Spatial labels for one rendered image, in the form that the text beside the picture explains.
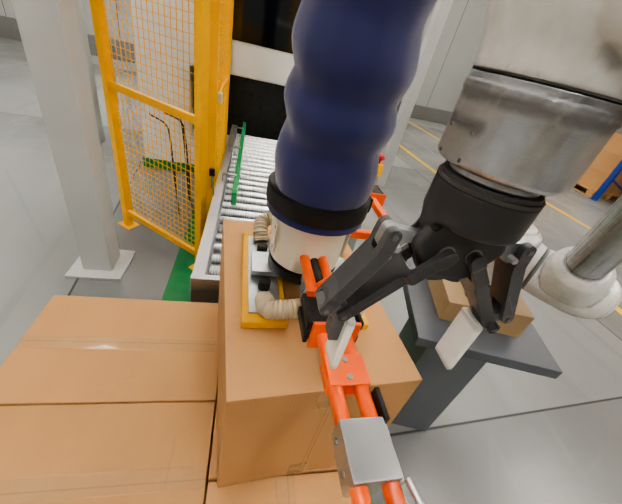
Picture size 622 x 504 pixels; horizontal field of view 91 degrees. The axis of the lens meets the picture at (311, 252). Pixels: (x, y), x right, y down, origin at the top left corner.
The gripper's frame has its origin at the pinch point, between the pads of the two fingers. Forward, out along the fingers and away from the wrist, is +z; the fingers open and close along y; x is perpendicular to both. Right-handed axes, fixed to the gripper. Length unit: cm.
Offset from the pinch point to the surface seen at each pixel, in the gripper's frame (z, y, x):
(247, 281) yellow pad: 24.3, 14.3, -37.3
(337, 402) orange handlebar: 12.8, 2.6, -1.3
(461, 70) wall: -43, -610, -1020
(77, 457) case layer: 67, 50, -18
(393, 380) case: 27.1, -15.9, -13.2
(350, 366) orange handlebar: 12.2, -0.4, -6.4
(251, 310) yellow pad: 24.0, 13.3, -27.7
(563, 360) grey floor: 121, -214, -85
